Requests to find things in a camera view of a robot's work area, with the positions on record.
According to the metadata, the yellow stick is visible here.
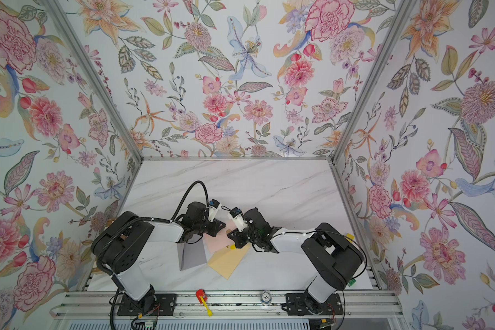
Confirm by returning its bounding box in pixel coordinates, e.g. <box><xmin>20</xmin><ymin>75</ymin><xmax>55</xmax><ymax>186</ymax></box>
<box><xmin>202</xmin><ymin>301</ymin><xmax>213</xmax><ymax>317</ymax></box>

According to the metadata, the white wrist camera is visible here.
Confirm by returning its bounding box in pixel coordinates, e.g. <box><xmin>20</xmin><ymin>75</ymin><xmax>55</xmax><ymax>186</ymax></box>
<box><xmin>228</xmin><ymin>210</ymin><xmax>248</xmax><ymax>232</ymax></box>
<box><xmin>208</xmin><ymin>199</ymin><xmax>221</xmax><ymax>222</ymax></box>

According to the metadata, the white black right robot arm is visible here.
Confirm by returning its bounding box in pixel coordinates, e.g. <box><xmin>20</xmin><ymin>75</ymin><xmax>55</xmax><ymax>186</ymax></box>
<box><xmin>223</xmin><ymin>206</ymin><xmax>368</xmax><ymax>305</ymax></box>

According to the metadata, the pink envelope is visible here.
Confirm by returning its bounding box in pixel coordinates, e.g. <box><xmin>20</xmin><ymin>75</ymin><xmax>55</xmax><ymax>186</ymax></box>
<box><xmin>203</xmin><ymin>220</ymin><xmax>236</xmax><ymax>254</ymax></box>

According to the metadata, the aluminium corner frame post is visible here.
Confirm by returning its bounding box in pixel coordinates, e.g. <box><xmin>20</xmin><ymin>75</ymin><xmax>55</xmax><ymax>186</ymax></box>
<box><xmin>331</xmin><ymin>0</ymin><xmax>415</xmax><ymax>165</ymax></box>
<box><xmin>41</xmin><ymin>0</ymin><xmax>144</xmax><ymax>165</ymax></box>

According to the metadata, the black corrugated left cable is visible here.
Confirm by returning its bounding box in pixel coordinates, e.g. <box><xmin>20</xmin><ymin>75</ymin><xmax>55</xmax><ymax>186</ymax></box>
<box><xmin>91</xmin><ymin>180</ymin><xmax>210</xmax><ymax>330</ymax></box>

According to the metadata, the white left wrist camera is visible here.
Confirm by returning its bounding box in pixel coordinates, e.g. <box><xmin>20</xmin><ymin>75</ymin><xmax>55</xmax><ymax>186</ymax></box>
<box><xmin>208</xmin><ymin>199</ymin><xmax>221</xmax><ymax>222</ymax></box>

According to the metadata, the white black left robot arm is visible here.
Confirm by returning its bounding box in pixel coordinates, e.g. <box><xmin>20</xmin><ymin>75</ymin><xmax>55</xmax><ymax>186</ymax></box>
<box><xmin>92</xmin><ymin>199</ymin><xmax>226</xmax><ymax>302</ymax></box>

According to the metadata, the round silver knob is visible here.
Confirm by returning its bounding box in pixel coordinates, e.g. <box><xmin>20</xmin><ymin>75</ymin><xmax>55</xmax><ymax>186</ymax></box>
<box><xmin>261</xmin><ymin>291</ymin><xmax>272</xmax><ymax>305</ymax></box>

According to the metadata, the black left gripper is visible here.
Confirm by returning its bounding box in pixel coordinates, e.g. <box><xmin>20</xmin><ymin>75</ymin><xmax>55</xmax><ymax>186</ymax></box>
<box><xmin>192</xmin><ymin>219</ymin><xmax>228</xmax><ymax>237</ymax></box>

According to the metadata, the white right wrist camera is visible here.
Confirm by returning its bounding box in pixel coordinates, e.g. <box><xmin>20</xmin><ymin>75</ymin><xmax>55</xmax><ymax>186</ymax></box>
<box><xmin>228</xmin><ymin>210</ymin><xmax>248</xmax><ymax>232</ymax></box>

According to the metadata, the yellow envelope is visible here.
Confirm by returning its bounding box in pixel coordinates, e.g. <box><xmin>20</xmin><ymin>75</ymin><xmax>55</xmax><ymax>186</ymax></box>
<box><xmin>208</xmin><ymin>244</ymin><xmax>252</xmax><ymax>280</ymax></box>

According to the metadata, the grey lavender envelope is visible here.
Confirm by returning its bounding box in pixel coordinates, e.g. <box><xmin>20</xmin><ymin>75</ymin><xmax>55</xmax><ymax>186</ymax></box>
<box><xmin>177</xmin><ymin>241</ymin><xmax>207</xmax><ymax>271</ymax></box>

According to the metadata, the aluminium corner frame post left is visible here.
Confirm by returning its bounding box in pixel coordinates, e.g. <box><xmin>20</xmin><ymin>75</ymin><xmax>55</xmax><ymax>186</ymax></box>
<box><xmin>41</xmin><ymin>0</ymin><xmax>144</xmax><ymax>165</ymax></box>

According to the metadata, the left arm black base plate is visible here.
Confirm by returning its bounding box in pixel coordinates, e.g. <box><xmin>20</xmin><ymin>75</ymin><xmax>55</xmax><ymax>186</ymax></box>
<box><xmin>116</xmin><ymin>294</ymin><xmax>177</xmax><ymax>316</ymax></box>

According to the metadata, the aluminium corner frame post right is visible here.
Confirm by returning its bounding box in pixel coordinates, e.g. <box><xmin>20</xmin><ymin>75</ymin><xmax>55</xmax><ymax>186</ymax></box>
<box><xmin>331</xmin><ymin>0</ymin><xmax>415</xmax><ymax>165</ymax></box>

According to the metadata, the aluminium front rail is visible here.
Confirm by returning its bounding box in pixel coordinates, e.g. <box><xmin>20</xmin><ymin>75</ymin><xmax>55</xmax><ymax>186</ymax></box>
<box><xmin>49</xmin><ymin>290</ymin><xmax>404</xmax><ymax>320</ymax></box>

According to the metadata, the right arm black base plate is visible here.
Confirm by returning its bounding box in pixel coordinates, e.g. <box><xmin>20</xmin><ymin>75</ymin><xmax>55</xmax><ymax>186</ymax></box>
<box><xmin>281</xmin><ymin>292</ymin><xmax>344</xmax><ymax>316</ymax></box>

